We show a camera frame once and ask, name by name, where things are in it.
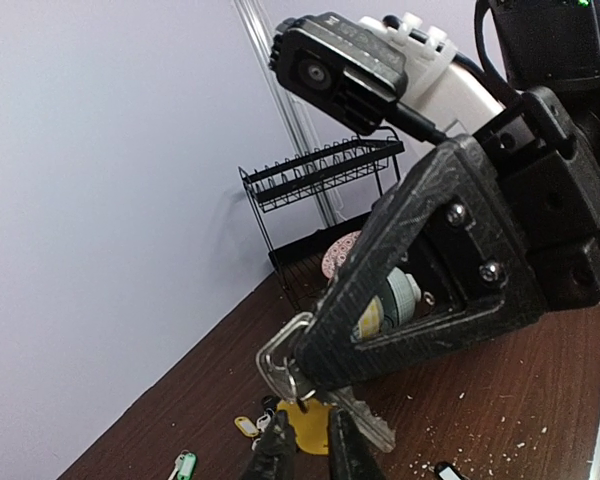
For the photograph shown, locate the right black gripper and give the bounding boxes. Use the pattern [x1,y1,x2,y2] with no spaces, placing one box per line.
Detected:
[475,86,600,311]

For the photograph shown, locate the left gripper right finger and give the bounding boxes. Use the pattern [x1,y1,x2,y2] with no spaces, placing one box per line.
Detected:
[328,408,386,480]

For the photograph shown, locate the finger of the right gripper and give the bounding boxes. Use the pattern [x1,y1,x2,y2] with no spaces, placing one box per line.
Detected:
[294,135,546,389]

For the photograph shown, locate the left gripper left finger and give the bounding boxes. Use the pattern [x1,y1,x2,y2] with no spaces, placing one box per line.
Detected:
[242,410,297,480]

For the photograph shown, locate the key with yellow tag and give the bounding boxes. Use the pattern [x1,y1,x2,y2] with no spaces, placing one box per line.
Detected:
[255,312,396,456]

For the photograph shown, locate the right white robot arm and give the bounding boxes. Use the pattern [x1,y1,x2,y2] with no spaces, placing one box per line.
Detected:
[293,1,600,391]

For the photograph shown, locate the keys with yellow tag cluster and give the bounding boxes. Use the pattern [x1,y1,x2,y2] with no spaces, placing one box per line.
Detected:
[233,395,281,450]

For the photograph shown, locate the light blue ribbed bowl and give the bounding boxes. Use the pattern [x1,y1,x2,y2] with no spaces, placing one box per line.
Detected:
[382,268,422,331]

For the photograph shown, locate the key with light green tag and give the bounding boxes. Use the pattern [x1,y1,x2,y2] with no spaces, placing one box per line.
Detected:
[168,451,198,480]

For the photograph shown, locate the pink patterned bowl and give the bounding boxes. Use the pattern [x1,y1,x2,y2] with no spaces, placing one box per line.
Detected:
[321,230,361,280]

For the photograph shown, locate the yellow checked bowl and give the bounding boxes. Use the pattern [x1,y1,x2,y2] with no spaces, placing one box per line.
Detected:
[351,296,384,342]

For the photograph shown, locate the black dish rack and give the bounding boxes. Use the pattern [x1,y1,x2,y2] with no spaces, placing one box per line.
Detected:
[238,127,405,311]

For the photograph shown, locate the black tagged key on ring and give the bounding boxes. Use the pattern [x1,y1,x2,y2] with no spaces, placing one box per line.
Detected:
[433,462,465,480]

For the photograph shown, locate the right aluminium frame post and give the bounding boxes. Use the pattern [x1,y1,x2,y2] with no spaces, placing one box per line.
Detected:
[232,0,346,229]

